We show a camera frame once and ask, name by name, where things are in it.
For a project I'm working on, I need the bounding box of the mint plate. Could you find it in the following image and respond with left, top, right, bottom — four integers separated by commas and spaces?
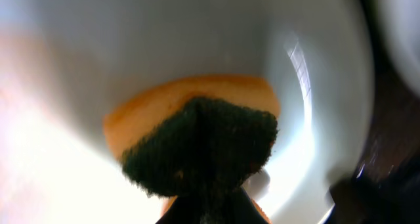
376, 0, 419, 95
1, 0, 373, 223

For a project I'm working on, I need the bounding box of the mint plate front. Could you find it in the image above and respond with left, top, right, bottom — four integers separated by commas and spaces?
1, 0, 373, 223

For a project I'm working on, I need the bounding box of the black round tray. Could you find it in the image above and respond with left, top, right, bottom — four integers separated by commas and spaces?
325, 0, 419, 224

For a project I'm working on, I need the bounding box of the yellow green scrub sponge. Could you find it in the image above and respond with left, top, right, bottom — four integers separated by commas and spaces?
103, 75, 280, 214

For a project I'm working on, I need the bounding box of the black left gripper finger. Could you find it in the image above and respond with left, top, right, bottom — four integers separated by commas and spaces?
156, 188, 269, 224

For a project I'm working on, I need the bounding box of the mint plate back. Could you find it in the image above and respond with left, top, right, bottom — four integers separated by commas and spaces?
376, 0, 419, 95

